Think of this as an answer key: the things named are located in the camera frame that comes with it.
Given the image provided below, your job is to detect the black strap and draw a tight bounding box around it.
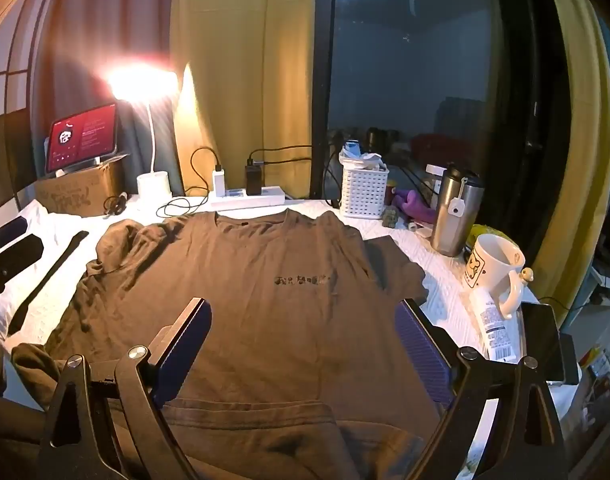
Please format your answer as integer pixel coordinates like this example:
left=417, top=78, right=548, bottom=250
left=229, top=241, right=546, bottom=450
left=6, top=230, right=90, bottom=337

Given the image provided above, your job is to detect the white desk lamp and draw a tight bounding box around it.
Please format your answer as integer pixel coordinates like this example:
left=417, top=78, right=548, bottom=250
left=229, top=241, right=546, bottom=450
left=106, top=62, right=180, bottom=211

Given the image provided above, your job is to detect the yellow bag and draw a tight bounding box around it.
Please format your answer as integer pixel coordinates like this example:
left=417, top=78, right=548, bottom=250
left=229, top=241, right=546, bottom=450
left=466, top=223, right=508, bottom=253

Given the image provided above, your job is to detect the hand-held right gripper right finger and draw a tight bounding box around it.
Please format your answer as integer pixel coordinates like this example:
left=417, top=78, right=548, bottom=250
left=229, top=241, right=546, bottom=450
left=394, top=298, right=570, bottom=480

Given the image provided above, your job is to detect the crumpled white paper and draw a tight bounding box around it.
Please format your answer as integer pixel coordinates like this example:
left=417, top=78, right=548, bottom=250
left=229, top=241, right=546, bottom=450
left=339, top=150, right=388, bottom=173

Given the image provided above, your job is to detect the coiled black cable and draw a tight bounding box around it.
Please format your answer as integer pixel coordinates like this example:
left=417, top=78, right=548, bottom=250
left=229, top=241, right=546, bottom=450
left=103, top=192, right=131, bottom=217

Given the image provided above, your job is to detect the black charger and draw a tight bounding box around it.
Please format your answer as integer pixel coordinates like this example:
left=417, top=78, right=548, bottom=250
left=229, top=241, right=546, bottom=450
left=244, top=156, right=265, bottom=197

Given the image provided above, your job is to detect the brown t-shirt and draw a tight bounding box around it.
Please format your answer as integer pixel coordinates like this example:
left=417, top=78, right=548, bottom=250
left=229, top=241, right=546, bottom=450
left=12, top=209, right=443, bottom=480

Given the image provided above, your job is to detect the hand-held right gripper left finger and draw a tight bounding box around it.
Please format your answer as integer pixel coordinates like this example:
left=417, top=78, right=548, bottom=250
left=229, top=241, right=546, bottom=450
left=36, top=298, right=213, bottom=480

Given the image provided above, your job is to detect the long black charger cable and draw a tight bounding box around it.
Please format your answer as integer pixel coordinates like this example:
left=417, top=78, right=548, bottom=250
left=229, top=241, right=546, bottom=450
left=156, top=146, right=223, bottom=219

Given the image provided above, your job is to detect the dark green curtain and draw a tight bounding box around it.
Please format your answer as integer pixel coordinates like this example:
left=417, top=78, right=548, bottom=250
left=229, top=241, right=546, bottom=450
left=30, top=0, right=186, bottom=198

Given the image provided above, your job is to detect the white-lidded jar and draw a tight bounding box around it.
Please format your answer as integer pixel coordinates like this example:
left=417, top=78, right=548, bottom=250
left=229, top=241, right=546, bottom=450
left=424, top=163, right=448, bottom=198

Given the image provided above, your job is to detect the white tablet stand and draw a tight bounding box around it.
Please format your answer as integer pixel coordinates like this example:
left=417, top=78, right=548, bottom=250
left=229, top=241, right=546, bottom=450
left=54, top=156, right=105, bottom=178

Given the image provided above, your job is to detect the white cloth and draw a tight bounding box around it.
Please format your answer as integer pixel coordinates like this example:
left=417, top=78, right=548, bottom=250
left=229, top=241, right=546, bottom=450
left=0, top=200, right=61, bottom=341

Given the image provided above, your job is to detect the tablet with red screen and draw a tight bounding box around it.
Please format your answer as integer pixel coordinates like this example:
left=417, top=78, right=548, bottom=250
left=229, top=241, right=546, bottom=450
left=44, top=102, right=120, bottom=175

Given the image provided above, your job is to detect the white tube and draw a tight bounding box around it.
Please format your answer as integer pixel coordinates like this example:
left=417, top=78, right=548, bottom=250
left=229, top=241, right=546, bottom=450
left=467, top=285, right=520, bottom=364

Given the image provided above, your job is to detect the white plastic basket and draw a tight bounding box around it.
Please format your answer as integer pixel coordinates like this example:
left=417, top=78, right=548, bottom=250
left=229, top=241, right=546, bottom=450
left=340, top=162, right=391, bottom=219

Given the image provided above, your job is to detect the brown cardboard box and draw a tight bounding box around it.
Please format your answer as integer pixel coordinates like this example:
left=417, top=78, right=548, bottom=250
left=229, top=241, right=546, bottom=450
left=34, top=156, right=128, bottom=218

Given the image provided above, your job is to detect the stainless steel tumbler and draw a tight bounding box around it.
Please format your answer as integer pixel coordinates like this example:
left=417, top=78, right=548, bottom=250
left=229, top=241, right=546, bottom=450
left=430, top=161, right=486, bottom=258

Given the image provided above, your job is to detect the purple cloth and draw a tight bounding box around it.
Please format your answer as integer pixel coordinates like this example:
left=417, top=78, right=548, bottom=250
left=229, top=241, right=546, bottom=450
left=391, top=188, right=440, bottom=224

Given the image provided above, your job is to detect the black smartphone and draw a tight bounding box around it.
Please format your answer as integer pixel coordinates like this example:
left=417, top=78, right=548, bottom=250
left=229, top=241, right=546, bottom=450
left=519, top=301, right=582, bottom=387

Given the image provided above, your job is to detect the white power strip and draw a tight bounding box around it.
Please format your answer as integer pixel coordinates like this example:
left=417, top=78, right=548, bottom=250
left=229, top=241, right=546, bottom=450
left=208, top=186, right=287, bottom=210

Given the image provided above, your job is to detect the white printed mug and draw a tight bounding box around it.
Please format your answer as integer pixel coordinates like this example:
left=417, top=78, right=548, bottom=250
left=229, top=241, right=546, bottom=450
left=462, top=233, right=536, bottom=320

